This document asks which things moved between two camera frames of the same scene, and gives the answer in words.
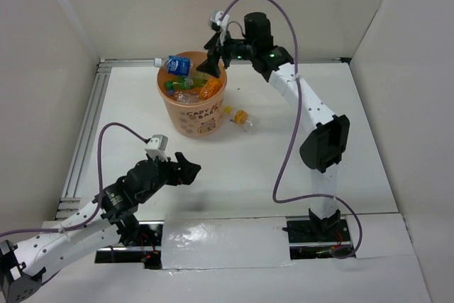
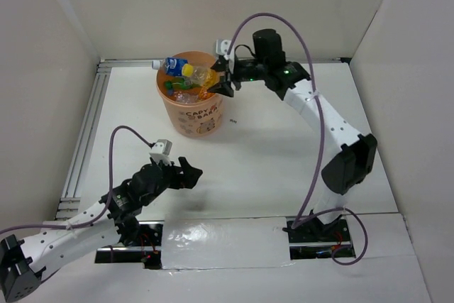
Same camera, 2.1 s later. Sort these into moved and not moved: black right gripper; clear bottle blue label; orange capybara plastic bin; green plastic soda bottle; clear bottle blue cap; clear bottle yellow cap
Moved: clear bottle yellow cap; black right gripper
Not moved: clear bottle blue cap; orange capybara plastic bin; clear bottle blue label; green plastic soda bottle
